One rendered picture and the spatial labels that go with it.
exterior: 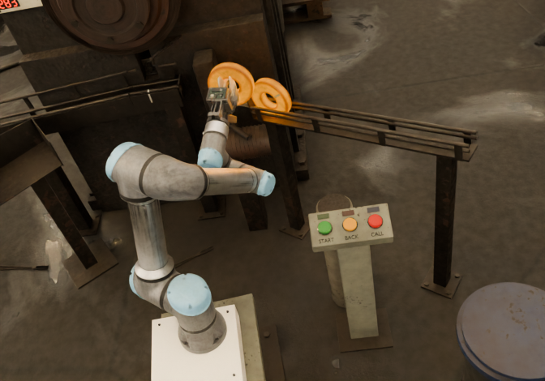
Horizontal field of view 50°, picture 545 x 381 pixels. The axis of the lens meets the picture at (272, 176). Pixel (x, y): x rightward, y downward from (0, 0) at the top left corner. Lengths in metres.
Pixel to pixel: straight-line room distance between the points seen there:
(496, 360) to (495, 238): 0.88
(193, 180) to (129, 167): 0.17
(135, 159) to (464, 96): 2.04
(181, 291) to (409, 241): 1.10
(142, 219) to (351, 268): 0.67
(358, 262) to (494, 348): 0.45
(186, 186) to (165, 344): 0.61
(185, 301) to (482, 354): 0.82
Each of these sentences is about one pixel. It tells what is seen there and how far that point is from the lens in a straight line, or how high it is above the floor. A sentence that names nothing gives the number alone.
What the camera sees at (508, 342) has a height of 0.43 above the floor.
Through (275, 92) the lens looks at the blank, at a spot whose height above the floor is 0.75.
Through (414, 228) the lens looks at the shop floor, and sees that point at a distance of 2.52.
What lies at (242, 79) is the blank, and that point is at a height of 0.86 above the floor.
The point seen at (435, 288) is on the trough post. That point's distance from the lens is 2.33.
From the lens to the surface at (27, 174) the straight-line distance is 2.36.
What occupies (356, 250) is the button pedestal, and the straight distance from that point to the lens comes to 1.79.
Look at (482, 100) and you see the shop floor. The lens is 3.14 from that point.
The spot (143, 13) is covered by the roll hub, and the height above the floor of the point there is 1.07.
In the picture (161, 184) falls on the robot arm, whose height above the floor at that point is 0.98.
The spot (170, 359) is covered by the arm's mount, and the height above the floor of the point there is 0.38.
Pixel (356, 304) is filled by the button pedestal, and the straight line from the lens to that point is 2.03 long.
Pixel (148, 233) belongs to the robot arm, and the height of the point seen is 0.77.
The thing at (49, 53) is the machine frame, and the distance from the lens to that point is 2.45.
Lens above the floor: 1.93
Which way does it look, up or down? 43 degrees down
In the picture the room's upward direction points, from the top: 14 degrees counter-clockwise
